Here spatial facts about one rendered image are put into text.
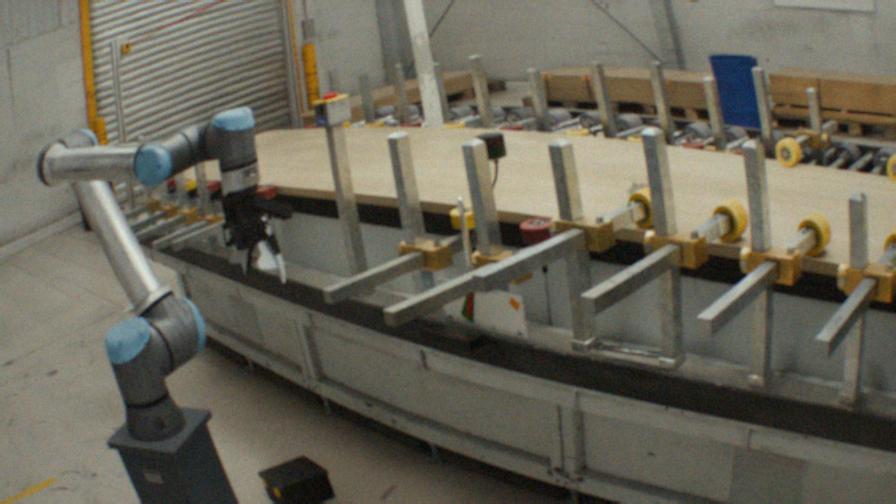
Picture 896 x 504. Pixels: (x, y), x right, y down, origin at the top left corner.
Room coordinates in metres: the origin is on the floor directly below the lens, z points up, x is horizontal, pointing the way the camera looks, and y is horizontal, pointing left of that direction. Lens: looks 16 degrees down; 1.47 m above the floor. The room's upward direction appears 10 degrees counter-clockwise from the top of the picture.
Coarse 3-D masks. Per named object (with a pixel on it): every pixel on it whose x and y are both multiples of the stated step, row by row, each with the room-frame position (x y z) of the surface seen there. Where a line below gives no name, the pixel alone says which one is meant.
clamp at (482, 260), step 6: (474, 252) 1.98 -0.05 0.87; (504, 252) 1.94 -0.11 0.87; (510, 252) 1.93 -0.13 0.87; (474, 258) 1.96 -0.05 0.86; (480, 258) 1.94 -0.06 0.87; (486, 258) 1.93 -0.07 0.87; (492, 258) 1.91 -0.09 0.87; (498, 258) 1.90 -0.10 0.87; (504, 258) 1.90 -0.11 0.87; (480, 264) 1.94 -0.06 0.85; (486, 264) 1.93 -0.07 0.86; (522, 276) 1.88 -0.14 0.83; (528, 276) 1.89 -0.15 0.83; (510, 282) 1.88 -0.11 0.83; (516, 282) 1.87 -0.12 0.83
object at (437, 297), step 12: (492, 264) 1.90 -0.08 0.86; (468, 276) 1.85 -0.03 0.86; (444, 288) 1.81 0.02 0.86; (456, 288) 1.82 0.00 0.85; (468, 288) 1.83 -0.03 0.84; (408, 300) 1.77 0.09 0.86; (420, 300) 1.76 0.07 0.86; (432, 300) 1.78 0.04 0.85; (444, 300) 1.80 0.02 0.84; (384, 312) 1.74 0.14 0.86; (396, 312) 1.72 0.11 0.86; (408, 312) 1.74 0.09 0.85; (420, 312) 1.76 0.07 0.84; (396, 324) 1.72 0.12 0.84
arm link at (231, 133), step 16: (224, 112) 1.81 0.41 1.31; (240, 112) 1.77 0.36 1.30; (208, 128) 1.80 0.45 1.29; (224, 128) 1.76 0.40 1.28; (240, 128) 1.76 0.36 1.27; (208, 144) 1.78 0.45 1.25; (224, 144) 1.76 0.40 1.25; (240, 144) 1.76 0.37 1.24; (224, 160) 1.76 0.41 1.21; (240, 160) 1.76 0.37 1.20; (256, 160) 1.79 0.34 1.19
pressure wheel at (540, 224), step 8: (528, 224) 2.00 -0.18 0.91; (536, 224) 1.98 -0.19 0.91; (544, 224) 1.97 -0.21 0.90; (528, 232) 1.96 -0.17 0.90; (536, 232) 1.95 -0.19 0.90; (544, 232) 1.95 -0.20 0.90; (528, 240) 1.96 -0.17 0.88; (536, 240) 1.95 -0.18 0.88; (544, 240) 1.95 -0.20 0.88; (544, 272) 1.98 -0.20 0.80
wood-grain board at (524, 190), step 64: (320, 128) 4.15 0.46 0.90; (384, 128) 3.73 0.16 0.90; (448, 128) 3.44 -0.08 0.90; (320, 192) 2.77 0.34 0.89; (384, 192) 2.56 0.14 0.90; (448, 192) 2.43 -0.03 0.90; (512, 192) 2.32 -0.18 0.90; (704, 192) 2.04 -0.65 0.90; (768, 192) 1.95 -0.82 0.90; (832, 192) 1.85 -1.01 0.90; (832, 256) 1.41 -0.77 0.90
